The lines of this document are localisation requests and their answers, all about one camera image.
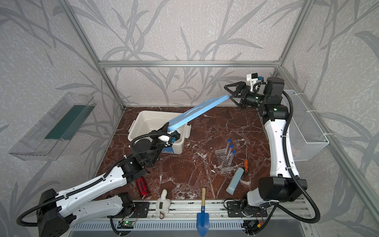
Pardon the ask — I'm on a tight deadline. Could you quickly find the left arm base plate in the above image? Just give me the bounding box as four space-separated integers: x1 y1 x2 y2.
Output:
129 201 150 218

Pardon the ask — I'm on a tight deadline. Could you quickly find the white plastic storage bin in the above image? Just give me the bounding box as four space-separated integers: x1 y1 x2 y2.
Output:
128 111 191 155

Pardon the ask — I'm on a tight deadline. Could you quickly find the teal grey rectangular box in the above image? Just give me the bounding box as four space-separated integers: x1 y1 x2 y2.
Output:
226 168 245 195

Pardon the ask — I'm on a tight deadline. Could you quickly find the blue plastic bin lid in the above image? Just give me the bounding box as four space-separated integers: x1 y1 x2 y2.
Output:
167 95 230 132

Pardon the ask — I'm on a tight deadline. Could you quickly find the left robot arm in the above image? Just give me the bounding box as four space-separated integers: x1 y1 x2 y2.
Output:
16 130 181 237

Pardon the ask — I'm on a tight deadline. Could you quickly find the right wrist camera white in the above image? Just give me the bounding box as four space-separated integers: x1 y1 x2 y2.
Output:
246 73 264 93

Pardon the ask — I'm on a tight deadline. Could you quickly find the red spray bottle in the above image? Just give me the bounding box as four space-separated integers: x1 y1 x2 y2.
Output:
136 177 150 199

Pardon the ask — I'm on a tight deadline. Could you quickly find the clear acrylic test tube rack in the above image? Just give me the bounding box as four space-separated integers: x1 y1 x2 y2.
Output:
215 149 234 173

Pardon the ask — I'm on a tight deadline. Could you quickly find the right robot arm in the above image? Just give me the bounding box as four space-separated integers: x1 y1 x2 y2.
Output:
224 77 321 224

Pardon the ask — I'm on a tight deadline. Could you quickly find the orange handled tool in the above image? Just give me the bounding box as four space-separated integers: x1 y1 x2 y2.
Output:
243 148 248 173

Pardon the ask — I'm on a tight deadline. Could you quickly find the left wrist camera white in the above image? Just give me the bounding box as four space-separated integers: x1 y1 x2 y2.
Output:
157 130 181 146

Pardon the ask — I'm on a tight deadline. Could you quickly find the white plastic figurine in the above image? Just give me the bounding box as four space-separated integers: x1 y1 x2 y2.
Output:
156 189 171 219

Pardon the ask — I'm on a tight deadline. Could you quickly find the aluminium front rail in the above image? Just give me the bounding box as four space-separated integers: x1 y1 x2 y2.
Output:
71 199 314 226

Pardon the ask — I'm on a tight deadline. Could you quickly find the green circuit board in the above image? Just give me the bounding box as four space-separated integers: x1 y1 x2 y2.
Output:
117 221 136 230

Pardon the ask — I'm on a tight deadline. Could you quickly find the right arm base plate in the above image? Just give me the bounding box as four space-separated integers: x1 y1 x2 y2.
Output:
223 199 268 218

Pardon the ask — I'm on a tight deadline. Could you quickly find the blue garden trowel wooden handle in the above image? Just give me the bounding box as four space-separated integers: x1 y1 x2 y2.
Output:
196 188 209 237

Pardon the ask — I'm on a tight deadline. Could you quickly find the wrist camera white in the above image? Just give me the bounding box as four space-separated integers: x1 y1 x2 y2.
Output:
157 130 181 146
246 73 264 93

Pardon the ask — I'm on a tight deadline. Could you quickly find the white wire mesh basket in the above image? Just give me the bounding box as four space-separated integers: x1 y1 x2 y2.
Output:
285 90 329 162

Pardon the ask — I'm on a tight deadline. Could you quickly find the clear wall shelf green liner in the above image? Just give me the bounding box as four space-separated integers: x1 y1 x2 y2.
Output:
9 92 97 161

